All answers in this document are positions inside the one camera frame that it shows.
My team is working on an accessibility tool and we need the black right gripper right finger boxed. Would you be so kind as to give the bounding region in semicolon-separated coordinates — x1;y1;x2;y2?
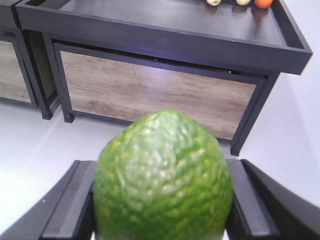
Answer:
226;159;320;240

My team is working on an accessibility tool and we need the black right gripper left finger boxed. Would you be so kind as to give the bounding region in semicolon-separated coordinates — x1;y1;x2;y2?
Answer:
0;160;97;240

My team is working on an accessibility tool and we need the green avocado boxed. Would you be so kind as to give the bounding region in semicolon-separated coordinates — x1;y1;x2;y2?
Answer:
93;109;233;240

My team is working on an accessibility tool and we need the black fruit display table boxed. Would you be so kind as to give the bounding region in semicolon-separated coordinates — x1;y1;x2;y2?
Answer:
16;0;313;156

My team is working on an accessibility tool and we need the orange fruit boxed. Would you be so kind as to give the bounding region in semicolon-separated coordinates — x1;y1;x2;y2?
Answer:
254;0;273;9

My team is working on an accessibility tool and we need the pale pear right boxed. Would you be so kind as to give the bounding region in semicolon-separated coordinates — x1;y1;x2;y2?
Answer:
236;0;251;6

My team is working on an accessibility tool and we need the pale pear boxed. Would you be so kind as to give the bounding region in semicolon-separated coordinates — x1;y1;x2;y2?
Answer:
206;0;221;7
236;0;251;6

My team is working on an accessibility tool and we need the pale pear front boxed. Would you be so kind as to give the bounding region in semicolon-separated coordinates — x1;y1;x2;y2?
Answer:
206;0;221;7

